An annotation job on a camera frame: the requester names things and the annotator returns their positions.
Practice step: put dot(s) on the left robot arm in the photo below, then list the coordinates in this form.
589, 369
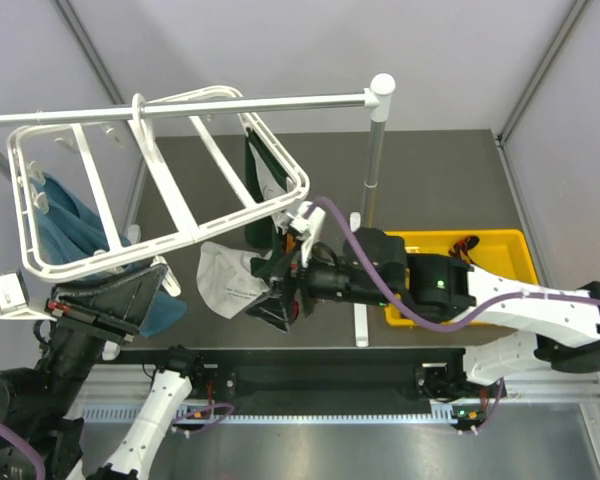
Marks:
38, 440

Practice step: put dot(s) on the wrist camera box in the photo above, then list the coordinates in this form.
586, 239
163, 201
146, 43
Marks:
15, 304
305, 221

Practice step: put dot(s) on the red black argyle sock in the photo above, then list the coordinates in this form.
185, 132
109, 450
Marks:
289, 303

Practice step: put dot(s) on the white and green cloth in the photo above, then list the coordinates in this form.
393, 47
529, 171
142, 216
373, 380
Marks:
225, 276

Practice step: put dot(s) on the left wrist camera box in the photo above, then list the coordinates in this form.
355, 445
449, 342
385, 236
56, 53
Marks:
15, 304

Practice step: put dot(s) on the teal blue towel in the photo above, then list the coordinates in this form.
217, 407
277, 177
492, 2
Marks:
69, 231

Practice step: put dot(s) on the white metal clothes rack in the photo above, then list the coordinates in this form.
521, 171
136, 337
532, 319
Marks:
138, 115

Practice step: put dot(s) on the white cable duct strip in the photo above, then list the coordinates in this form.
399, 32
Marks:
125, 413

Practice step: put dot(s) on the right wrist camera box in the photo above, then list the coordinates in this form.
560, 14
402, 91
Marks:
305, 221

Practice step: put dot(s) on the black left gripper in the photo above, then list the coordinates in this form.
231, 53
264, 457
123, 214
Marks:
113, 304

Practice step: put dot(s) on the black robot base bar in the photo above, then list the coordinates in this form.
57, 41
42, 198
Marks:
321, 382

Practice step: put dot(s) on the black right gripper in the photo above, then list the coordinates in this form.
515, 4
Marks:
273, 309

